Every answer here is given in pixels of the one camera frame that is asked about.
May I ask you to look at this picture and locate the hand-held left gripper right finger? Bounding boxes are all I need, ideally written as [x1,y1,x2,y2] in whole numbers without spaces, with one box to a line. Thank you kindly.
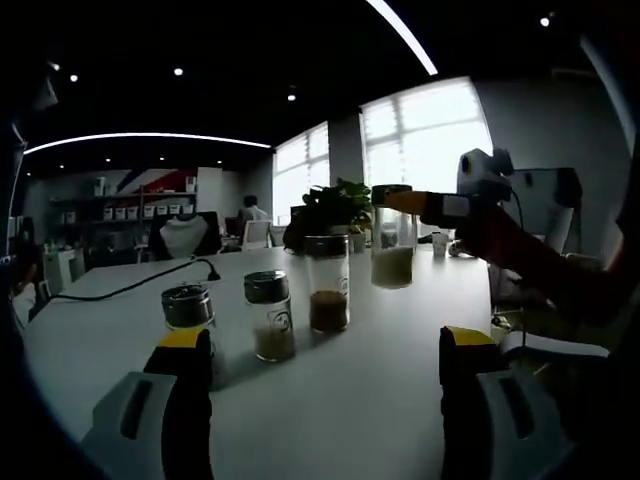
[438,324,576,480]

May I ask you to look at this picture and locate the metal storage shelf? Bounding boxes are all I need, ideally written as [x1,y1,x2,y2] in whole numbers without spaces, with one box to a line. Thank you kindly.
[48,189,199,251]

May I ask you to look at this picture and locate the white mesh office chair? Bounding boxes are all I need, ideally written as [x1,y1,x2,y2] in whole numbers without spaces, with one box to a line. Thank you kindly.
[241,219,275,252]

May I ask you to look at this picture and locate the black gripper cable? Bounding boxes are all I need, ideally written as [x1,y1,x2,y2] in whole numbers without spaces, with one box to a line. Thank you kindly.
[507,184,529,236]

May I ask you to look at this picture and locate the tall seasoning bottle brown contents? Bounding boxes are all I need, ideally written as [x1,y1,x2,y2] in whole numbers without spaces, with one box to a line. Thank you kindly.
[304,233,351,335]

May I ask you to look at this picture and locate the small glass seasoning bottle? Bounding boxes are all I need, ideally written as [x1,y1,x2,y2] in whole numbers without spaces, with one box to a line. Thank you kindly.
[243,269,297,364]
[160,284,226,392]

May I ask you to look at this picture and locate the tall seasoning bottle white contents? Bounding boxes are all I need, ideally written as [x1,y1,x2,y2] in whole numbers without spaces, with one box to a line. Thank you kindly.
[369,184,419,290]

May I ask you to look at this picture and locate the group of ceiling spotlights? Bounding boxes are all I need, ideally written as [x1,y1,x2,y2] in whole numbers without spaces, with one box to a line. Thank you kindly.
[49,14,551,166]

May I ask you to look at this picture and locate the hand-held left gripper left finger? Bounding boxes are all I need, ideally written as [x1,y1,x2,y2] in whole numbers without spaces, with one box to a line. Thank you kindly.
[79,328,215,480]

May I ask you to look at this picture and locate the mannequin with raglan shirt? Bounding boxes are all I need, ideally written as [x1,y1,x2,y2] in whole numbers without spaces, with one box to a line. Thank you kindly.
[149,210,224,261]

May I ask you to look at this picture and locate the potted green plant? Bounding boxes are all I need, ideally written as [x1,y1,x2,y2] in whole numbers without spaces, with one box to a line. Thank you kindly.
[284,177,374,254]

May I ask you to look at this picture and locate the black power cable with plug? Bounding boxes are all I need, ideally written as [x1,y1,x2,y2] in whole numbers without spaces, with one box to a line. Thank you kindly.
[48,254,222,303]

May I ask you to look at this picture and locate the row of white storage bins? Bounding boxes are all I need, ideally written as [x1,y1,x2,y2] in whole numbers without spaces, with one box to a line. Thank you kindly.
[102,202,196,221]

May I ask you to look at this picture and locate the curved ceiling light strip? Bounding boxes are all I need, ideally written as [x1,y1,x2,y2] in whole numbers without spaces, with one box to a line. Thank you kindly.
[366,0,440,76]
[23,131,272,155]

